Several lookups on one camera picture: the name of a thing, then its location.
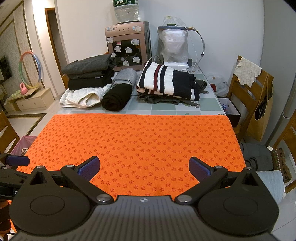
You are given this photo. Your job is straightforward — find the grey folded clothes on chair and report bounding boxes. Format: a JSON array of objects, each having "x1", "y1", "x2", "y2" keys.
[{"x1": 239, "y1": 143, "x2": 273, "y2": 172}]

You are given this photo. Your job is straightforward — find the stack of dark folded clothes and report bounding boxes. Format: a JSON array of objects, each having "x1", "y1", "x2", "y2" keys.
[{"x1": 61, "y1": 54, "x2": 116, "y2": 90}]

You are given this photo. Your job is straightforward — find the pink bin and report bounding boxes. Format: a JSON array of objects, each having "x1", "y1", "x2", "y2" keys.
[{"x1": 11, "y1": 136, "x2": 37, "y2": 156}]

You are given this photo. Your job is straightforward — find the orange patterned mat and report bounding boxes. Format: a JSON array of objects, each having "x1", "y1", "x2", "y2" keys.
[{"x1": 18, "y1": 113, "x2": 245, "y2": 197}]

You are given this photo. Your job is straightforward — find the black box with items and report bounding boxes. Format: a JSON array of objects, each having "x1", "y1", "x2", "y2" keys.
[{"x1": 218, "y1": 97, "x2": 241, "y2": 128}]

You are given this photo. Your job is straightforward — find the white tv cabinet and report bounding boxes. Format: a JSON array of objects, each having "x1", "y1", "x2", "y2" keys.
[{"x1": 4, "y1": 88, "x2": 55, "y2": 112}]

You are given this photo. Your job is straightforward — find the light blue folded garment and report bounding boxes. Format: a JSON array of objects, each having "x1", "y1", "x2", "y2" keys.
[{"x1": 256, "y1": 170, "x2": 285, "y2": 204}]

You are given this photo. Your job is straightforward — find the brown paper bag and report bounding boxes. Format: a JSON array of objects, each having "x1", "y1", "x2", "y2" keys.
[{"x1": 247, "y1": 73, "x2": 273, "y2": 142}]

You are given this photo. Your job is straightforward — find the pink kettlebell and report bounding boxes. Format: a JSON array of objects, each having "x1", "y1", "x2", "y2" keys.
[{"x1": 20, "y1": 82, "x2": 28, "y2": 95}]

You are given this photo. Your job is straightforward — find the white quilted garment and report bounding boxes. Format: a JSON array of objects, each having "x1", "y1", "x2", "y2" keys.
[{"x1": 59, "y1": 84, "x2": 111, "y2": 108}]

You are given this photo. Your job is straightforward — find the near wooden chair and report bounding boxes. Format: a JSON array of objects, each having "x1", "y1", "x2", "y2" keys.
[{"x1": 273, "y1": 112, "x2": 296, "y2": 194}]

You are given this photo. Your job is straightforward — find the wooden chair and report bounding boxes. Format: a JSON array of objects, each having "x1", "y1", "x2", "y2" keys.
[
  {"x1": 273, "y1": 112, "x2": 296, "y2": 194},
  {"x1": 227, "y1": 56, "x2": 267, "y2": 141}
]

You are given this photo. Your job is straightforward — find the black rolled garment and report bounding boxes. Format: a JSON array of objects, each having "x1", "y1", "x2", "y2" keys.
[{"x1": 101, "y1": 83, "x2": 132, "y2": 111}]

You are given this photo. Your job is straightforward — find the far wooden chair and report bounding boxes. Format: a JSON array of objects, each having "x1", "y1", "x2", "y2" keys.
[{"x1": 227, "y1": 56, "x2": 267, "y2": 141}]

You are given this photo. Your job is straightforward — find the olive garment under sweater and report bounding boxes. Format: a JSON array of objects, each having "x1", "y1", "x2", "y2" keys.
[{"x1": 138, "y1": 93, "x2": 200, "y2": 108}]

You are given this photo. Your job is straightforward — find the hula hoop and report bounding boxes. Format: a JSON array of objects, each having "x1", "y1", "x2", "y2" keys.
[{"x1": 18, "y1": 51, "x2": 42, "y2": 89}]

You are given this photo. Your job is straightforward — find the grey folded garment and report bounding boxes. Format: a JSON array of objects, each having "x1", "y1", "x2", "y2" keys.
[{"x1": 112, "y1": 68, "x2": 138, "y2": 88}]

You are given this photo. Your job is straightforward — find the striped folded sweater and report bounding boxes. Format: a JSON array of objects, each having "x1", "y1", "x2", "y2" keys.
[{"x1": 136, "y1": 61, "x2": 201, "y2": 101}]

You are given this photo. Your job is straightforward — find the white cloth on chair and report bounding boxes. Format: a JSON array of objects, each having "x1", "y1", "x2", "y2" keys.
[{"x1": 234, "y1": 57, "x2": 262, "y2": 87}]

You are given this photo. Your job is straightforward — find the white bag with plastic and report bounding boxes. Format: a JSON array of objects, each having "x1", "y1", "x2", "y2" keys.
[{"x1": 157, "y1": 15, "x2": 206, "y2": 64}]

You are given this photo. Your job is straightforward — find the pink water dispenser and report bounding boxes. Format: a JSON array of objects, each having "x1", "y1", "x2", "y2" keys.
[{"x1": 105, "y1": 21, "x2": 152, "y2": 71}]

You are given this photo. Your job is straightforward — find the water bottle on dispenser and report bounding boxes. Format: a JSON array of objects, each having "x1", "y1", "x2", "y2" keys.
[{"x1": 113, "y1": 0, "x2": 139, "y2": 23}]

